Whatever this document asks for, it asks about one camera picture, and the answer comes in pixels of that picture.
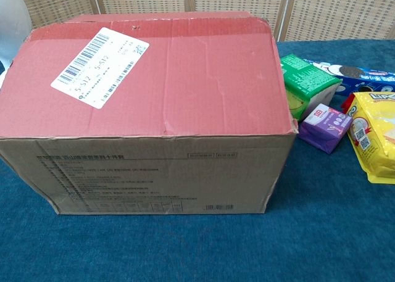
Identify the brown cardboard shipping box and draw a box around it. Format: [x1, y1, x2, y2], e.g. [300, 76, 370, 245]
[0, 10, 300, 215]

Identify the white barcode shipping label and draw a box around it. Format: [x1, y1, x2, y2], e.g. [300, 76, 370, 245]
[50, 27, 151, 110]

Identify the blue tablecloth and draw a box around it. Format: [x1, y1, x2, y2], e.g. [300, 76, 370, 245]
[0, 38, 395, 282]

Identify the green snack package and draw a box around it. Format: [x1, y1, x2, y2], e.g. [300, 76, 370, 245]
[280, 54, 343, 122]

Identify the purple small tissue pack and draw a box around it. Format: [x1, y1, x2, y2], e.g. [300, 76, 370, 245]
[299, 103, 354, 155]

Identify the red snack package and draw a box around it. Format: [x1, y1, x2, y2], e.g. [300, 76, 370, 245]
[341, 93, 356, 114]

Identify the yellow snack bag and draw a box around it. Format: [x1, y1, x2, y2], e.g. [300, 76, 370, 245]
[345, 91, 395, 184]

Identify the blue sandwich cookie box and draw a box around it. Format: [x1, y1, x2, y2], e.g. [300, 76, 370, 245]
[302, 58, 395, 101]

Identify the woven wooden folding screen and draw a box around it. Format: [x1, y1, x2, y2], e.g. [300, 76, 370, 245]
[29, 0, 395, 42]

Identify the white rounded object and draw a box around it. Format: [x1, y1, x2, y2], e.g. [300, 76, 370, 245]
[0, 0, 34, 79]

